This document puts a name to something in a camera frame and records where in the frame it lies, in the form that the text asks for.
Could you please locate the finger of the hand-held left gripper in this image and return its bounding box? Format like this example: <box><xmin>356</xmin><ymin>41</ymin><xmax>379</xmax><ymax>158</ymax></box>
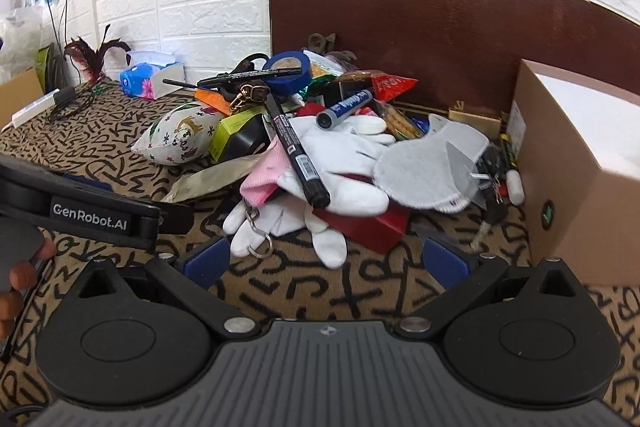
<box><xmin>63</xmin><ymin>174</ymin><xmax>114</xmax><ymax>194</ymax></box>
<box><xmin>158</xmin><ymin>202</ymin><xmax>194</xmax><ymax>235</ymax></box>

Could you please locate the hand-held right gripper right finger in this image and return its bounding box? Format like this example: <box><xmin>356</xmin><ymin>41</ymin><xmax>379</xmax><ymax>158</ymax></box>
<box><xmin>394</xmin><ymin>234</ymin><xmax>589</xmax><ymax>341</ymax></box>

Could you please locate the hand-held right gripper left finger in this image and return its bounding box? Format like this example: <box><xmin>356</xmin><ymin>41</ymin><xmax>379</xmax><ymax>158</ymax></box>
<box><xmin>62</xmin><ymin>234</ymin><xmax>262</xmax><ymax>341</ymax></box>

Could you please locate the red box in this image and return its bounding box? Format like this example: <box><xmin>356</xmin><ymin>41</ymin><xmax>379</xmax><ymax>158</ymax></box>
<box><xmin>314</xmin><ymin>203</ymin><xmax>412</xmax><ymax>256</ymax></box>

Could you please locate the brown cardboard box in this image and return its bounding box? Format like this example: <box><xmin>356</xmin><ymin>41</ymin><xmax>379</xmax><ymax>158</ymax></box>
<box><xmin>504</xmin><ymin>58</ymin><xmax>640</xmax><ymax>289</ymax></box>

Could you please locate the blue marker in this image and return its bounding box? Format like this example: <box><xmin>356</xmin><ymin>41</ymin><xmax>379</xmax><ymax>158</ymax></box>
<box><xmin>316</xmin><ymin>89</ymin><xmax>375</xmax><ymax>130</ymax></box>

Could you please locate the person's left hand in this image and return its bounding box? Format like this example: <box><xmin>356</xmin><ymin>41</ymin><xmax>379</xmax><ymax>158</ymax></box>
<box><xmin>0</xmin><ymin>237</ymin><xmax>57</xmax><ymax>341</ymax></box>

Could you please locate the beige foil packet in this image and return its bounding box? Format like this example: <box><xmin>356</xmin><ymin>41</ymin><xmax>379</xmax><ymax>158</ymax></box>
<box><xmin>160</xmin><ymin>154</ymin><xmax>262</xmax><ymax>204</ymax></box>

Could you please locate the small printed pillow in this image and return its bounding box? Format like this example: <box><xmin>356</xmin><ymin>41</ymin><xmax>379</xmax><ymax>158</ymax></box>
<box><xmin>130</xmin><ymin>101</ymin><xmax>227</xmax><ymax>166</ymax></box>

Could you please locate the silver binder clip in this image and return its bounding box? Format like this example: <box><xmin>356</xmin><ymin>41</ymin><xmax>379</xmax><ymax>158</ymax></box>
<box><xmin>471</xmin><ymin>171</ymin><xmax>504</xmax><ymax>204</ymax></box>

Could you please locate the grey fabric insole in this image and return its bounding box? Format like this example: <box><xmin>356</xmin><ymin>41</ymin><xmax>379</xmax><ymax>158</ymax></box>
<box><xmin>372</xmin><ymin>113</ymin><xmax>491</xmax><ymax>213</ymax></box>

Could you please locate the printed blanket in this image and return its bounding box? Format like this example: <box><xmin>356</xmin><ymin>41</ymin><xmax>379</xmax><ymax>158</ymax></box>
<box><xmin>0</xmin><ymin>76</ymin><xmax>640</xmax><ymax>427</ymax></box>

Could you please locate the metal scraper blade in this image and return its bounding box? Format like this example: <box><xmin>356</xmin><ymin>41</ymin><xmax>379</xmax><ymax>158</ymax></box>
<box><xmin>444</xmin><ymin>141</ymin><xmax>482</xmax><ymax>188</ymax></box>

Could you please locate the pink cloth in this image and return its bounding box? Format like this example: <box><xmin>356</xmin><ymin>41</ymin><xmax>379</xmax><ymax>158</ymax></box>
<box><xmin>239</xmin><ymin>141</ymin><xmax>292</xmax><ymax>207</ymax></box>

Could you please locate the white glove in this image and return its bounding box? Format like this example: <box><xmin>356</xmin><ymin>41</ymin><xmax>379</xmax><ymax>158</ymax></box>
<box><xmin>277</xmin><ymin>113</ymin><xmax>397</xmax><ymax>216</ymax></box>
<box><xmin>222</xmin><ymin>201</ymin><xmax>349</xmax><ymax>271</ymax></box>

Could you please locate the green and black box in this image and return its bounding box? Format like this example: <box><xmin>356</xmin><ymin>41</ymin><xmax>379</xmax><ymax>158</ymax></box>
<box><xmin>207</xmin><ymin>112</ymin><xmax>274</xmax><ymax>164</ymax></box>

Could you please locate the open cardboard carton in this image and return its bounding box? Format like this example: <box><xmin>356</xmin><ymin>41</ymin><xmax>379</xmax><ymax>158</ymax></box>
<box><xmin>0</xmin><ymin>67</ymin><xmax>47</xmax><ymax>131</ymax></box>

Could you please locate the blue tissue box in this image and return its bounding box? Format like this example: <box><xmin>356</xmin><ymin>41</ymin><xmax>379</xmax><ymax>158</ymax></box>
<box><xmin>118</xmin><ymin>50</ymin><xmax>186</xmax><ymax>100</ymax></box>

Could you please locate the orange plastic piece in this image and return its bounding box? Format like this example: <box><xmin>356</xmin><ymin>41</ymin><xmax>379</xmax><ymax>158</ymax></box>
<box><xmin>193</xmin><ymin>89</ymin><xmax>234</xmax><ymax>117</ymax></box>

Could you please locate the dark red feather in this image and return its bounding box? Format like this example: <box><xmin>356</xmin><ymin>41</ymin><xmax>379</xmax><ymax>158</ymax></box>
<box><xmin>63</xmin><ymin>24</ymin><xmax>132</xmax><ymax>86</ymax></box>

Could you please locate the black marker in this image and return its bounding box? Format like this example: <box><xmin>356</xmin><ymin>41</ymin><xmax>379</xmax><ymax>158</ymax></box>
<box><xmin>263</xmin><ymin>95</ymin><xmax>331</xmax><ymax>210</ymax></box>

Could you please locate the small wooden block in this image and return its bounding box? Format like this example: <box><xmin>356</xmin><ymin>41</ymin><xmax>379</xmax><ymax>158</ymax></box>
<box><xmin>447</xmin><ymin>104</ymin><xmax>503</xmax><ymax>140</ymax></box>

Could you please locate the cracker packet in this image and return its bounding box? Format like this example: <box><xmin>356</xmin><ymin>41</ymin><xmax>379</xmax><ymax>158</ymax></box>
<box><xmin>379</xmin><ymin>104</ymin><xmax>427</xmax><ymax>141</ymax></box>

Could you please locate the white plastic bag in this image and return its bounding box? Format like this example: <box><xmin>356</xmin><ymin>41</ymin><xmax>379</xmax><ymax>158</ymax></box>
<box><xmin>0</xmin><ymin>5</ymin><xmax>44</xmax><ymax>84</ymax></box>

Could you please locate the blue tape roll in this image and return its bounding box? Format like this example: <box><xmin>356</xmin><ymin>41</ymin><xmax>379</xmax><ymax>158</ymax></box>
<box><xmin>262</xmin><ymin>50</ymin><xmax>312</xmax><ymax>96</ymax></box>

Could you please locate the red snack packet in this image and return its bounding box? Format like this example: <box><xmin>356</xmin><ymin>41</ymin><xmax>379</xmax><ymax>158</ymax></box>
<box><xmin>370</xmin><ymin>72</ymin><xmax>420</xmax><ymax>104</ymax></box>

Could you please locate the yellow snack packet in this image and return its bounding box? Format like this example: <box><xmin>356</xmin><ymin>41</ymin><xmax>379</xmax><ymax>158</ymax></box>
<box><xmin>302</xmin><ymin>49</ymin><xmax>346</xmax><ymax>80</ymax></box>

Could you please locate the brown wooden headboard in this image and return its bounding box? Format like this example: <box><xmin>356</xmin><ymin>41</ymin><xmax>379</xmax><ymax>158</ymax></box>
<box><xmin>269</xmin><ymin>0</ymin><xmax>640</xmax><ymax>124</ymax></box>

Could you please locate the metal key ring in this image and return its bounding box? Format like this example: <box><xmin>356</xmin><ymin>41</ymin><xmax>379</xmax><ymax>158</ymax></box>
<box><xmin>243</xmin><ymin>202</ymin><xmax>274</xmax><ymax>258</ymax></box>

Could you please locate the black cable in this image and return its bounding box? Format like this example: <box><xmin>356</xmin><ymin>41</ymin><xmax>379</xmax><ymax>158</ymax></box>
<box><xmin>47</xmin><ymin>84</ymin><xmax>109</xmax><ymax>124</ymax></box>

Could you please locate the brown leather keychain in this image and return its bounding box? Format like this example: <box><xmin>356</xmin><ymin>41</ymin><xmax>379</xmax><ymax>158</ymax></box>
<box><xmin>229</xmin><ymin>81</ymin><xmax>271</xmax><ymax>113</ymax></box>

